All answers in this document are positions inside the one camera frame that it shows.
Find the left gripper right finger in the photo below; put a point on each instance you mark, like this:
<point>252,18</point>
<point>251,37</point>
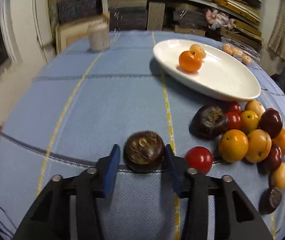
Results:
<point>235,215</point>

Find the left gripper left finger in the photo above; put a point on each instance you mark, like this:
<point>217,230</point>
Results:
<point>67,208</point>

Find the small dark mangosteen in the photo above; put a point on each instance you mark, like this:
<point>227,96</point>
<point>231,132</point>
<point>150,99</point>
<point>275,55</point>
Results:
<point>270,200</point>

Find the red tomato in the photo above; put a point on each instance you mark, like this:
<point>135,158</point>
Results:
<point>199,158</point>

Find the dark red plum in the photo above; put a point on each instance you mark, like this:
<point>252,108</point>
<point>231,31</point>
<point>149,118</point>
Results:
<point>271,122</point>
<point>274,158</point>

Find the yellow orange tomato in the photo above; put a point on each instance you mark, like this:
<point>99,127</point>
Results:
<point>233,146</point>

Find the orange mandarin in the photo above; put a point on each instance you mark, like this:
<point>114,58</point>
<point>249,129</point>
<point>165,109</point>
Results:
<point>280,141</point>
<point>190,61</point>

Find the large dark mangosteen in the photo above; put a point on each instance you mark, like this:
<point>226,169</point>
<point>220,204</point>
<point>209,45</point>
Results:
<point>144,151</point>

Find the pale peach fruit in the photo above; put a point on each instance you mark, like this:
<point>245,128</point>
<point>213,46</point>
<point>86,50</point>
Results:
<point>198,50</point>

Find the large yellow melon fruit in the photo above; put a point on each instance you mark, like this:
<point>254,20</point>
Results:
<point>259,146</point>

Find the blue checked tablecloth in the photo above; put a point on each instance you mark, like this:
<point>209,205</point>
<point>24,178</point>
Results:
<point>82,103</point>

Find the white oval plate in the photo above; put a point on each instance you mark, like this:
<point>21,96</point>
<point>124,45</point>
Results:
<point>221,76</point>

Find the clear plastic fruit box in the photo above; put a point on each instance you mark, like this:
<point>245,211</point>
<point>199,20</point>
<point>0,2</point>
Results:
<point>239,50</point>

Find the framed cardboard panel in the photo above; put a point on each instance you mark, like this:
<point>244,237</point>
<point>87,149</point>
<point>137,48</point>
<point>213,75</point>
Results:
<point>68,33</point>

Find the beige curtain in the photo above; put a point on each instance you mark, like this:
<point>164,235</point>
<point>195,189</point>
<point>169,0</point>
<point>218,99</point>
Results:
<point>277,39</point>

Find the white drink can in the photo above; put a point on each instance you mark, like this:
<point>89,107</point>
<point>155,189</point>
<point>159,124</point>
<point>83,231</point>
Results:
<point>98,36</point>

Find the pink cloth bundle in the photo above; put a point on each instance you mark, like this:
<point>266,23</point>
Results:
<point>217,20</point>

